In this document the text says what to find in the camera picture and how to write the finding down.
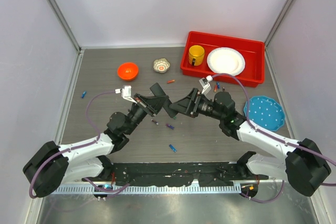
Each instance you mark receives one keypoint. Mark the red plastic bin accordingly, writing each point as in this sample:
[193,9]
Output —
[253,52]

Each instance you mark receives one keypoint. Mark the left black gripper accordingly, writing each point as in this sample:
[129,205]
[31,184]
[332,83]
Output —
[150,105]

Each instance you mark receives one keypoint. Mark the blue polka dot plate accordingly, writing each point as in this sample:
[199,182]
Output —
[266,112]

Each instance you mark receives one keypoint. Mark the purple battery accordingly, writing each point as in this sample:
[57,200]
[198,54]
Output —
[170,126]

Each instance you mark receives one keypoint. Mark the white paper plate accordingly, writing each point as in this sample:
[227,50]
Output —
[226,60]

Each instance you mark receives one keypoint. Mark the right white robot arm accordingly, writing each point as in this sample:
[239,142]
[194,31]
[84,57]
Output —
[300,163]

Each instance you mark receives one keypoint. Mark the white slotted cable duct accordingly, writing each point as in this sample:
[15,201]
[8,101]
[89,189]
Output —
[194,188]

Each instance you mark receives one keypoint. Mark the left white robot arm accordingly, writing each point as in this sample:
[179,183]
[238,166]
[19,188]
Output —
[47,168]

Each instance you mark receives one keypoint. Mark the small patterned bowl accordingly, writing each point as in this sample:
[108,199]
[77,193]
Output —
[161,65]

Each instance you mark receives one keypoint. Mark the orange bowl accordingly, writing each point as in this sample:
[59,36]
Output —
[128,71]

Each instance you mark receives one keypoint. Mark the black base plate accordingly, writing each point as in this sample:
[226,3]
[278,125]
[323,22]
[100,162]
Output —
[176,174]

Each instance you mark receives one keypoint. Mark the blue battery near front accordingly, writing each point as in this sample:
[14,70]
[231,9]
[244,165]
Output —
[172,148]

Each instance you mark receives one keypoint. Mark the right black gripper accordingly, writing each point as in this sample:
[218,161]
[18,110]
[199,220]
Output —
[183,106]

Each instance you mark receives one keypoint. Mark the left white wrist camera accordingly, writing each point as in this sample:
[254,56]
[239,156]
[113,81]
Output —
[126,93]

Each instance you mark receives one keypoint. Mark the yellow mug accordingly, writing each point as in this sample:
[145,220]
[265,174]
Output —
[196,55]

